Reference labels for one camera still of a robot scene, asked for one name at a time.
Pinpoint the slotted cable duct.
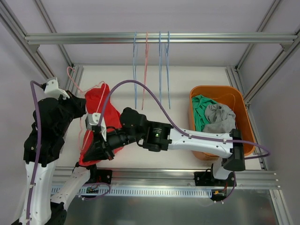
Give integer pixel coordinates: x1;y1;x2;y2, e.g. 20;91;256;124
77;185;212;198

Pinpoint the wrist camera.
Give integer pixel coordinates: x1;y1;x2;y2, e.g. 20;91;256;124
85;112;107;141
41;77;70;99

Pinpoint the aluminium hanging rail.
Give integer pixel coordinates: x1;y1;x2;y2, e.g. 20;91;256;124
24;32;298;45

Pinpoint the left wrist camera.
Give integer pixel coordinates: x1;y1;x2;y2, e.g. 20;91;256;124
41;77;70;99

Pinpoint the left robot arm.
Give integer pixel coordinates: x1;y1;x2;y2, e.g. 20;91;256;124
14;91;98;225

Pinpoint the pink hanger with green top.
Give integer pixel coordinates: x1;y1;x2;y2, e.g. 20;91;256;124
142;32;149;110

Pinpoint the blue hanger with white top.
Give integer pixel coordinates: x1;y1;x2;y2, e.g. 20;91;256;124
158;32;162;103

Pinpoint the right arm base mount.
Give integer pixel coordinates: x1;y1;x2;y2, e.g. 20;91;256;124
194;170;212;187

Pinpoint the green tank top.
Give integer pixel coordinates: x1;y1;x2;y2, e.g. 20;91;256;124
192;95;217;132

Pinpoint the blue hanger with black top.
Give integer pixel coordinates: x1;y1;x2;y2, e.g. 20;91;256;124
165;32;171;109

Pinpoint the red tank top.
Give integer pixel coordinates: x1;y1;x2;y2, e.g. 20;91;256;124
79;84;121;166

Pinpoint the grey tank top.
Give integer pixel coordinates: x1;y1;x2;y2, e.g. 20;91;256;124
202;103;236;134

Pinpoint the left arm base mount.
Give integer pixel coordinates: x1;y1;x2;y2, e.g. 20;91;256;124
90;169;113;185

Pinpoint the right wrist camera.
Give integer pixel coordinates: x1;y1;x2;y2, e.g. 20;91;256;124
85;112;107;141

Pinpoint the blue hanger with grey top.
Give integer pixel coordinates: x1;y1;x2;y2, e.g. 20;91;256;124
132;32;138;109

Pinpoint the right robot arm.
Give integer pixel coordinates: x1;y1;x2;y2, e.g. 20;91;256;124
81;107;246;186

